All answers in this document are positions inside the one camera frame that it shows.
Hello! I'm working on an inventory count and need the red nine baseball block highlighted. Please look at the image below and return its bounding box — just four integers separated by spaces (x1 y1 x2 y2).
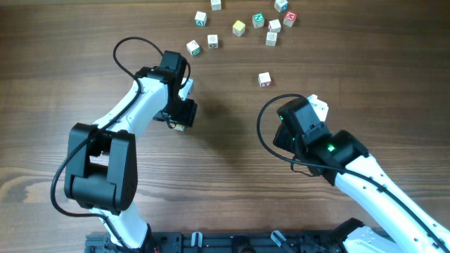
174 124 186 131

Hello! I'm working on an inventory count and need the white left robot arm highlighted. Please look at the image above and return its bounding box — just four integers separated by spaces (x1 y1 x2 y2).
64 51 197 252

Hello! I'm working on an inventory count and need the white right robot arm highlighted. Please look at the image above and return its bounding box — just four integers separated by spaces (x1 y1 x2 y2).
274 94 449 252

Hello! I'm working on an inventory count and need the green Z wooden block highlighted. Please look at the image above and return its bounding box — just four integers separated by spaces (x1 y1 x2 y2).
186 40 201 56

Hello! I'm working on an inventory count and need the green J soccer block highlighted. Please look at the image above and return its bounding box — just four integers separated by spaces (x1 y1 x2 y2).
207 34 219 48

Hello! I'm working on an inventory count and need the red Y wooden block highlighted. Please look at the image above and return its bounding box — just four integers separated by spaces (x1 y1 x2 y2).
258 72 271 87

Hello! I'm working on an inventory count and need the green V wooden block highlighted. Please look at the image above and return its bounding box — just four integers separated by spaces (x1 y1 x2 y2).
194 11 207 27

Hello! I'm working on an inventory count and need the blue P wooden block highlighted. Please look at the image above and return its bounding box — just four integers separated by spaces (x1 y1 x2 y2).
210 0 221 11

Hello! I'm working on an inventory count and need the yellow top wooden block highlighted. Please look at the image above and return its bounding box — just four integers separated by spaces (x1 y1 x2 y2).
233 20 245 37

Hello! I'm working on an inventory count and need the blue letter flower block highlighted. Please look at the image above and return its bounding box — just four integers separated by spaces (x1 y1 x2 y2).
266 32 278 46

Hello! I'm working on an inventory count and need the green N wooden block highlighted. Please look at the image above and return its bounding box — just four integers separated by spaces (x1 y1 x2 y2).
252 13 265 28

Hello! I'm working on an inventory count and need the red letter plain block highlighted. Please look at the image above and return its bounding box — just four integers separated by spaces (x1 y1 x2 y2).
269 19 281 33

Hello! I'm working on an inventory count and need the red W wooden block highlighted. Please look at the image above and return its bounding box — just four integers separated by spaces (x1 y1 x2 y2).
283 11 297 27

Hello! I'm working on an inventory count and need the blue letter block far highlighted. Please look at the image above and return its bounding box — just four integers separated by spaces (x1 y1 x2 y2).
274 0 289 13

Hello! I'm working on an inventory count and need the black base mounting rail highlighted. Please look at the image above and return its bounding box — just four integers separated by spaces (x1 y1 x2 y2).
84 230 398 253

